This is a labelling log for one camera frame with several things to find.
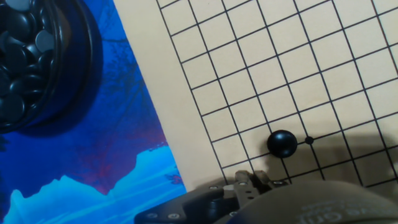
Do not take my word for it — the blue black printed mat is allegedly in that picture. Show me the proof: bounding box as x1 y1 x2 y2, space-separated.
0 0 187 224

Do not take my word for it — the black round stone bowl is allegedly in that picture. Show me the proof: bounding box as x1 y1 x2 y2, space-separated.
0 0 104 134

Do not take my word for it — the black go stone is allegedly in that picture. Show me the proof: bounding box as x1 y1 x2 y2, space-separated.
266 129 299 159

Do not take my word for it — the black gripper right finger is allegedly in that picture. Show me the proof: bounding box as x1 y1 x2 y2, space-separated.
253 170 289 191

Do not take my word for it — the tan go board sheet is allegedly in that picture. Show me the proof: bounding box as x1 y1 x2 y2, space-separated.
112 0 398 197

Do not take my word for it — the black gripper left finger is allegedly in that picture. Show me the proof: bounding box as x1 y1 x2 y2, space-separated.
233 170 261 206

